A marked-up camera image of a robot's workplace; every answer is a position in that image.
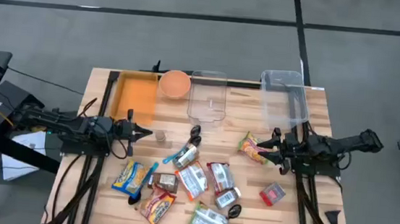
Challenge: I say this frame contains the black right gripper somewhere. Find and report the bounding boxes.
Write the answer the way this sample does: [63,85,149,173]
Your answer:
[255,125,312,177]

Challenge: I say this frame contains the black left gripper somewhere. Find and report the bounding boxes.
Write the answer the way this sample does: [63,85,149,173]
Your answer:
[111,107,156,159]

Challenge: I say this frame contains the blue yellow noodle packet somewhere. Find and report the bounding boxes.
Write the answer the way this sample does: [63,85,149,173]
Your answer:
[111,158,153,199]

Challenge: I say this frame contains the red white ramen packet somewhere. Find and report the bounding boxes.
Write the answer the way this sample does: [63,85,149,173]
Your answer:
[203,160,237,198]

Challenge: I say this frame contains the orange ramen packet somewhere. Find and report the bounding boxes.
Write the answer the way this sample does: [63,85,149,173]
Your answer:
[172,159,210,203]

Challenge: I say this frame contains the lime chili ramen packet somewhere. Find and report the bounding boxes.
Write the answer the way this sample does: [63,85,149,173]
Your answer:
[186,199,231,224]

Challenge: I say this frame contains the yellow green noodle packet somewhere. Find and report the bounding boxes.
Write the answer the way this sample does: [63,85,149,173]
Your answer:
[236,130,275,166]

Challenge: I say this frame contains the orange rectangular tray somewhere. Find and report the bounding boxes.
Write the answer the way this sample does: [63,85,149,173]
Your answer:
[109,68,160,126]

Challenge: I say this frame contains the small red box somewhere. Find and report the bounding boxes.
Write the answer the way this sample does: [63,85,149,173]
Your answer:
[258,180,288,209]

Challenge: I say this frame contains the wide clear plastic bin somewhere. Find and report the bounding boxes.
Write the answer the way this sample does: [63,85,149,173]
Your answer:
[255,67,314,134]

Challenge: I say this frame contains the brown foil packet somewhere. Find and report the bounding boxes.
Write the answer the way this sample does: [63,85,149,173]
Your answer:
[147,171,181,194]

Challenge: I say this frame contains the orange bowl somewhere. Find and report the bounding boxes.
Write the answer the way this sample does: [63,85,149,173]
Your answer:
[156,68,192,101]

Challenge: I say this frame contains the jar with white label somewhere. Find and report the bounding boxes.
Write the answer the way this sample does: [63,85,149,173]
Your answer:
[213,184,243,211]

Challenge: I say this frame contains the narrow clear plastic container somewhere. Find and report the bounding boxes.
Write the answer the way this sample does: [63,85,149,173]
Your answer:
[185,69,230,126]

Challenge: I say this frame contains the white paper sheet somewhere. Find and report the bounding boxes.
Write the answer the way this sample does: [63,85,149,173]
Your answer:
[0,127,48,185]

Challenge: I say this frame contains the black box white logo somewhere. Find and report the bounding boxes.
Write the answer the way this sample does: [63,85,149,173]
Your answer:
[0,79,47,137]

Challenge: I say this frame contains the black floor cable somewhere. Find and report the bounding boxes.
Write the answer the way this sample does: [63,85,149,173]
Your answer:
[5,67,86,96]

